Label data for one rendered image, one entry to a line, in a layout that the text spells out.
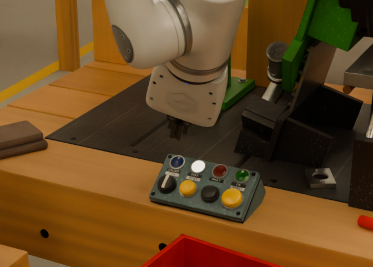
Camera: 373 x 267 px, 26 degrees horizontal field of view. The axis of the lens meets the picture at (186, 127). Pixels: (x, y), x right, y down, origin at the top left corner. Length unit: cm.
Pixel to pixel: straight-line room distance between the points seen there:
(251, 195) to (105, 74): 74
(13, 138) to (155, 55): 52
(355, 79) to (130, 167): 43
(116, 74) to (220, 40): 88
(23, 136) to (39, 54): 360
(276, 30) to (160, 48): 80
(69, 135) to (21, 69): 328
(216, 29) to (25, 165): 53
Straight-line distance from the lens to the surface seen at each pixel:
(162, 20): 90
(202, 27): 92
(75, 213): 128
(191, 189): 117
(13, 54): 500
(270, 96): 136
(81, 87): 174
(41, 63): 480
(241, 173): 117
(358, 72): 106
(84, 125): 149
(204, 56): 96
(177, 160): 121
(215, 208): 116
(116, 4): 90
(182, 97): 106
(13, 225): 137
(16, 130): 141
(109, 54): 189
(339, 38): 125
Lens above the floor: 146
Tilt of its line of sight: 23 degrees down
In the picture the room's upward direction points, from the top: straight up
